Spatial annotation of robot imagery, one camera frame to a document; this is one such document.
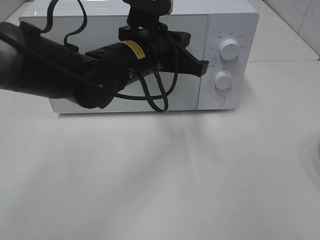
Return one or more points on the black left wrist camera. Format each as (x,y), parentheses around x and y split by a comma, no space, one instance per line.
(143,16)

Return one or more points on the white microwave knob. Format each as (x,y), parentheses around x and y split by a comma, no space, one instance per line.
(222,80)
(229,48)

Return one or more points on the pink round plate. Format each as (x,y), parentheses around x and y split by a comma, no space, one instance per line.
(317,152)

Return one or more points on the round door release button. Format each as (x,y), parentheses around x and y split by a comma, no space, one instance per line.
(217,100)

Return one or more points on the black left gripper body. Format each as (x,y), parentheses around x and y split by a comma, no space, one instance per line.
(122,62)

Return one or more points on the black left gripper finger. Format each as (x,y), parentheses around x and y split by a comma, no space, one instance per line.
(180,38)
(186,64)

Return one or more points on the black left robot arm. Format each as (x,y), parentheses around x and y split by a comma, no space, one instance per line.
(32,64)

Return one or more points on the white microwave oven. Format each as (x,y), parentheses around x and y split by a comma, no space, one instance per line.
(226,18)

